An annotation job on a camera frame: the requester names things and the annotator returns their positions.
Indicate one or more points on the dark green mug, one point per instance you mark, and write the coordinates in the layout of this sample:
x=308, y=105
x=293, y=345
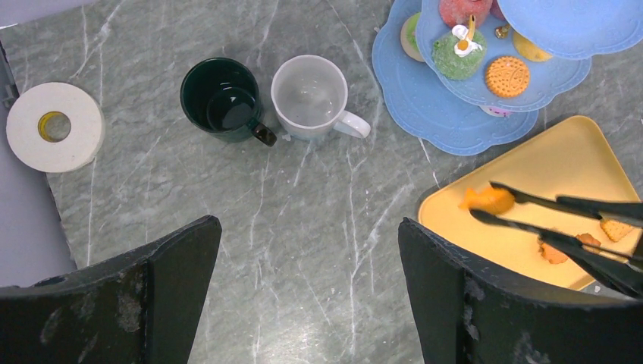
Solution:
x=221, y=97

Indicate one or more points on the purple sprinkled donut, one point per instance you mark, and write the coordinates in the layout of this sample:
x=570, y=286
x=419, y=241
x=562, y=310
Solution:
x=494, y=111

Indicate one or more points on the green frosted donut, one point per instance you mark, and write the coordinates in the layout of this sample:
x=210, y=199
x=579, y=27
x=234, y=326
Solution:
x=408, y=38

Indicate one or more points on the square cracker biscuit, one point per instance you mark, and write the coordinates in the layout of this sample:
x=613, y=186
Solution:
x=615, y=230

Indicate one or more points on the black metal serving tongs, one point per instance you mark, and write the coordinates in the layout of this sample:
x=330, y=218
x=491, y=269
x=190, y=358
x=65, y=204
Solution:
x=562, y=221

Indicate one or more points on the green cupcake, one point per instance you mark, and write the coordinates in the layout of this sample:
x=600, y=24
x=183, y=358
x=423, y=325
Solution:
x=457, y=55

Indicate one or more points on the round brown cookie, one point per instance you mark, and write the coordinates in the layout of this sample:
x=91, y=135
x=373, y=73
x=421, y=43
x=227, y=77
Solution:
x=507, y=77

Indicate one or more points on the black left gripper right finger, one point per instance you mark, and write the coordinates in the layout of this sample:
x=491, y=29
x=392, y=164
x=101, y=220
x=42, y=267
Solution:
x=468, y=309

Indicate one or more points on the blue three-tier cake stand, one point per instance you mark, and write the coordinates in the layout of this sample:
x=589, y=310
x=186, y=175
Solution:
x=447, y=113

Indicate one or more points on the orange flower cookie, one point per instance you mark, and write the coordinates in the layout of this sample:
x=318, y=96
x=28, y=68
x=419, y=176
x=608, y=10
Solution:
x=550, y=254

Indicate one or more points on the yellow serving tray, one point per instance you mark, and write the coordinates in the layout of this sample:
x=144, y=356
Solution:
x=572, y=158

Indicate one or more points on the orange fish cookie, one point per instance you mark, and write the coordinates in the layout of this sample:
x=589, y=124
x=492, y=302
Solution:
x=495, y=201

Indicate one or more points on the white and blue mug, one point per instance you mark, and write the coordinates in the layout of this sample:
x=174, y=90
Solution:
x=309, y=94

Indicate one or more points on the white tape roll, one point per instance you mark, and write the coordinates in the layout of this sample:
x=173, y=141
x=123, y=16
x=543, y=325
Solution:
x=55, y=128

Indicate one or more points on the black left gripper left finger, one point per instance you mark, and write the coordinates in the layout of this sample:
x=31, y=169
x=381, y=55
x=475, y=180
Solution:
x=142, y=306

